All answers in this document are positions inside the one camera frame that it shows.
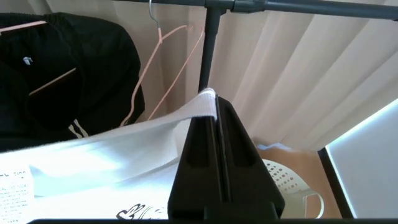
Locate white laundry basket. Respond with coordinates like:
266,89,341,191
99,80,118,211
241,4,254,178
261,158,326,220

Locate beige curtain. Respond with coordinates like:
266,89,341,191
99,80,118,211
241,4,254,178
0,0,398,152

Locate black clothes rack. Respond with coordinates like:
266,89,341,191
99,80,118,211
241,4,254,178
114,0,398,94

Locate pink clothes hanger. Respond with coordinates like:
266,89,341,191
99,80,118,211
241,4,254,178
119,0,206,128
0,20,77,96

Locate black shorts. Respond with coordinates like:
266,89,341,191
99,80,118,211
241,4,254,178
0,12,146,153

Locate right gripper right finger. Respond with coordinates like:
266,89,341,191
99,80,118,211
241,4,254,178
215,95,286,218

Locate white garment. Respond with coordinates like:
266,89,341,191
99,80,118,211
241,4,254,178
0,88,218,220

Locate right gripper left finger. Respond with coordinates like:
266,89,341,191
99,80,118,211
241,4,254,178
167,116,224,218

